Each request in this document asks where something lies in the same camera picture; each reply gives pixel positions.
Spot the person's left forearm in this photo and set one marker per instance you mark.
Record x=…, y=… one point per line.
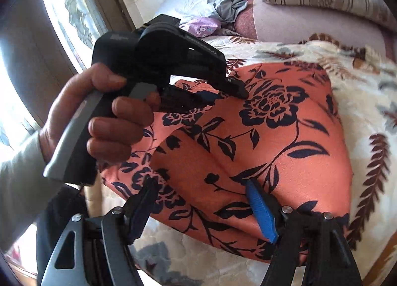
x=18, y=187

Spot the cream leaf-print blanket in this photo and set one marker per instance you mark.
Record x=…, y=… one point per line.
x=366, y=94

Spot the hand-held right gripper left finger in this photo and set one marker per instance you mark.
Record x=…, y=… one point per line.
x=138, y=221

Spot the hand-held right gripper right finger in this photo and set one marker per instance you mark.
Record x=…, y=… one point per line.
x=262, y=211

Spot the person's left hand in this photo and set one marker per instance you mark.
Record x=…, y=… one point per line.
x=124, y=131

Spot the light blue cloth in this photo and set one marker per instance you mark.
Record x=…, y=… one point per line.
x=186, y=1

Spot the pink mattress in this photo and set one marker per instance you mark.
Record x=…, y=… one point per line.
x=294, y=22

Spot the orange floral garment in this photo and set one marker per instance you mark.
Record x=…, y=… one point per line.
x=263, y=137

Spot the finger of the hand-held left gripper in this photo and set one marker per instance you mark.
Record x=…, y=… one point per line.
x=235, y=87
x=206, y=96

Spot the purple floral cloth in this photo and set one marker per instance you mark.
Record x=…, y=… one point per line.
x=201, y=27

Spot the floral frosted window pane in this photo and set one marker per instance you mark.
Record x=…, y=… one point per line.
x=71, y=10

